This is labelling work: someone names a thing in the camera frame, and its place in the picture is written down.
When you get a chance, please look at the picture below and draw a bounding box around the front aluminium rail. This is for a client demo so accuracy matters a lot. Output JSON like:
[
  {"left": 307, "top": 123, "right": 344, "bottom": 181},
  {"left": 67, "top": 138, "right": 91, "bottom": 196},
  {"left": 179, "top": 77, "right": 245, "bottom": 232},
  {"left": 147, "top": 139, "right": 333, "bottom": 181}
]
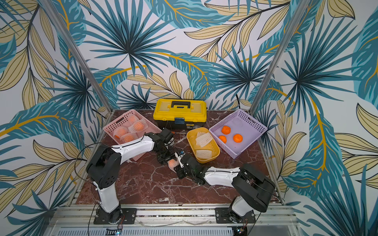
[{"left": 44, "top": 204, "right": 304, "bottom": 236}]

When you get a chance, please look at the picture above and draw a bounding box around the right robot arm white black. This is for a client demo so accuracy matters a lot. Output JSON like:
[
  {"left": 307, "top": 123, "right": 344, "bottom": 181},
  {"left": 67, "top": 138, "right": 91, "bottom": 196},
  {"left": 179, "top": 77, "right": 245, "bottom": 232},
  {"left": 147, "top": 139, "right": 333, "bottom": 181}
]
[{"left": 169, "top": 152, "right": 276, "bottom": 222}]

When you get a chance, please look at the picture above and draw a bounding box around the yellow oval tray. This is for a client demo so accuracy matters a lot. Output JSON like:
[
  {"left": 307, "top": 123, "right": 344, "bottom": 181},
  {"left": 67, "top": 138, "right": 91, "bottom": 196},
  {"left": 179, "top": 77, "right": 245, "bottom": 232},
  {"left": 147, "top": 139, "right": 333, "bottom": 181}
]
[{"left": 187, "top": 127, "right": 221, "bottom": 164}]

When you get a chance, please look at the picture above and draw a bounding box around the yellow black toolbox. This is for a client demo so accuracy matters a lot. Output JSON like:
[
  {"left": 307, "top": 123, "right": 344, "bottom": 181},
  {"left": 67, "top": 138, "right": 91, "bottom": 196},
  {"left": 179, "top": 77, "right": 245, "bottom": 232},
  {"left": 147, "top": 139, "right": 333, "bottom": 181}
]
[{"left": 153, "top": 99, "right": 207, "bottom": 130}]

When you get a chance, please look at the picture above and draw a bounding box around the aluminium frame post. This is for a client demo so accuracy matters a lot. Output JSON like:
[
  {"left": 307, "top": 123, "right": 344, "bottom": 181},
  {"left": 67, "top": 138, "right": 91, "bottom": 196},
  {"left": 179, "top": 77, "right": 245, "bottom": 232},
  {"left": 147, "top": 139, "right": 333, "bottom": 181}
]
[
  {"left": 249, "top": 1, "right": 310, "bottom": 116},
  {"left": 40, "top": 0, "right": 113, "bottom": 113}
]

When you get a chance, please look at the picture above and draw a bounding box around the purple plastic basket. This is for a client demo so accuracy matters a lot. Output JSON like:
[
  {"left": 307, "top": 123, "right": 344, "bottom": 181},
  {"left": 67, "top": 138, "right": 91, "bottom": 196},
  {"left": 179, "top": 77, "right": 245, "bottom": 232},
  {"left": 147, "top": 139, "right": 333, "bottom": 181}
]
[{"left": 209, "top": 109, "right": 267, "bottom": 159}]

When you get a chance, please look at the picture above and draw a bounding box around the right aluminium frame post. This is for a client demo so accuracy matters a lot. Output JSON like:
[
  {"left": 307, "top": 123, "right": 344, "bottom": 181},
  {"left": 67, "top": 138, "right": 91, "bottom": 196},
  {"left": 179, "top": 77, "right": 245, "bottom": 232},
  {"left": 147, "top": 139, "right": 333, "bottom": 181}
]
[{"left": 249, "top": 1, "right": 310, "bottom": 116}]

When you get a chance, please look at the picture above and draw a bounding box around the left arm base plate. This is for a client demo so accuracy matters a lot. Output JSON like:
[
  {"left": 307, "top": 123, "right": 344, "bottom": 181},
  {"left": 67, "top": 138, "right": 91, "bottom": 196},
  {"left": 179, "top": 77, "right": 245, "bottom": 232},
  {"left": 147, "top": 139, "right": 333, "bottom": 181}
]
[{"left": 94, "top": 206, "right": 137, "bottom": 225}]

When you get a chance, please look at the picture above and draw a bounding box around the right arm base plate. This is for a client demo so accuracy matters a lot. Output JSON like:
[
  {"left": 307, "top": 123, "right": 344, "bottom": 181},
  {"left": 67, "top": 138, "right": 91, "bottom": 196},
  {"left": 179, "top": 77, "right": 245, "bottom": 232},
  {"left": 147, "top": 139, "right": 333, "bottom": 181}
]
[{"left": 215, "top": 207, "right": 256, "bottom": 224}]

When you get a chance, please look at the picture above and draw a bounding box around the left aluminium frame post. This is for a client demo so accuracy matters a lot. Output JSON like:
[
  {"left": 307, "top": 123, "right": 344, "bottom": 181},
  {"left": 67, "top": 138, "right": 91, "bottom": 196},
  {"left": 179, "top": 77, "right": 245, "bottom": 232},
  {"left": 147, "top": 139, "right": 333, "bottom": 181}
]
[{"left": 40, "top": 0, "right": 113, "bottom": 113}]

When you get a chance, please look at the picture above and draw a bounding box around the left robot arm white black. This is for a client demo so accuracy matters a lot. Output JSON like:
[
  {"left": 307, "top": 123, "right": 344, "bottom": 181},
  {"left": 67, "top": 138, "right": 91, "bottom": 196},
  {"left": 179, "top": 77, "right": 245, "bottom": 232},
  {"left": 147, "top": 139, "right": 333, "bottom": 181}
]
[{"left": 86, "top": 129, "right": 175, "bottom": 214}]

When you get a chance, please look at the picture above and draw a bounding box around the pink plastic basket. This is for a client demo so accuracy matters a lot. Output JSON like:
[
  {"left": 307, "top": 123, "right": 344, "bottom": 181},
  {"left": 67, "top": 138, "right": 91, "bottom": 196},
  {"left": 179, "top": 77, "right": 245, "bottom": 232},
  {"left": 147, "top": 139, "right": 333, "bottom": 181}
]
[{"left": 103, "top": 109, "right": 161, "bottom": 145}]

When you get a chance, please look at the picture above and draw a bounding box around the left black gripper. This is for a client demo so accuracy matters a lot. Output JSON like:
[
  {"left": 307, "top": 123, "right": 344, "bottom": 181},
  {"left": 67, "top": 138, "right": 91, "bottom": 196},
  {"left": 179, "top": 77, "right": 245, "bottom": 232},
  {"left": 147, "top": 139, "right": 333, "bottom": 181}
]
[{"left": 155, "top": 146, "right": 177, "bottom": 166}]

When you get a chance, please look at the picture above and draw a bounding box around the orange handled screwdriver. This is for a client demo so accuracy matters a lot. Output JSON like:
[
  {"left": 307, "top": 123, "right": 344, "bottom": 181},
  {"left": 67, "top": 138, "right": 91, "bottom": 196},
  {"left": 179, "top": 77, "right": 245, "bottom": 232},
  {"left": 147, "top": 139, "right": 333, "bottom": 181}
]
[{"left": 172, "top": 131, "right": 186, "bottom": 135}]

